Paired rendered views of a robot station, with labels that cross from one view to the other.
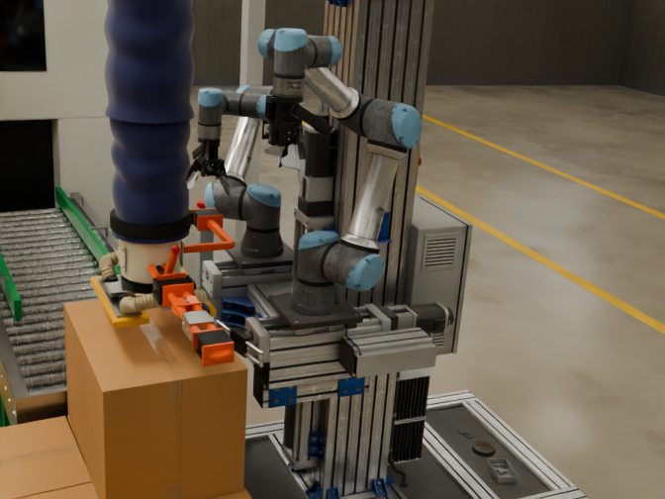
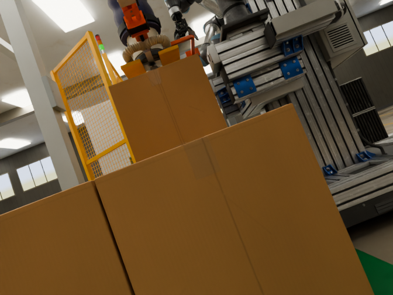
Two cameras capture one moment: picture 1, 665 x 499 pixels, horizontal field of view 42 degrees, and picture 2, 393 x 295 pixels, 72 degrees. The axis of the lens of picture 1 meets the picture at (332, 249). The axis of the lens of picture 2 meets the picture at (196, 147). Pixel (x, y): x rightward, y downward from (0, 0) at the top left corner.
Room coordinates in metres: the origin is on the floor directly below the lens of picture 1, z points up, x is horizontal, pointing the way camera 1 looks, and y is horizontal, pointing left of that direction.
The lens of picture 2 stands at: (1.08, -0.11, 0.49)
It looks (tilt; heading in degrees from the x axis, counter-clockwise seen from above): 4 degrees up; 25
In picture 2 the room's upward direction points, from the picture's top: 21 degrees counter-clockwise
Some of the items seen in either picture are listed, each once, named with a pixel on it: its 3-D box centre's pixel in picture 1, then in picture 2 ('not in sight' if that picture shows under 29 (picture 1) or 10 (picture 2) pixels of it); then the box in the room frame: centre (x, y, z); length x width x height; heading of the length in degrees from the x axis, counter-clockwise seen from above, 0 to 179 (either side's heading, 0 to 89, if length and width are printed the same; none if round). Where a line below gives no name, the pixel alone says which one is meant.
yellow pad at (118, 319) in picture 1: (118, 294); (137, 74); (2.28, 0.61, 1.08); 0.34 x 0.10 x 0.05; 26
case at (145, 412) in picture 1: (149, 393); (175, 125); (2.31, 0.52, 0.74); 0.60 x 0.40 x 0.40; 27
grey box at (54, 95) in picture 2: not in sight; (54, 94); (2.84, 1.85, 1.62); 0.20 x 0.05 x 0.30; 29
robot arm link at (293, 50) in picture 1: (291, 52); not in sight; (2.07, 0.13, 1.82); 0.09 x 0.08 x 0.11; 140
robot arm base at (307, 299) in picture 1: (316, 290); (237, 19); (2.39, 0.04, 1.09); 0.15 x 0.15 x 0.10
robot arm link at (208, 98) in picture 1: (210, 106); (171, 2); (2.68, 0.41, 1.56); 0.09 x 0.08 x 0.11; 168
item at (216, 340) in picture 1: (213, 347); not in sight; (1.78, 0.26, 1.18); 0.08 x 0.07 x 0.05; 26
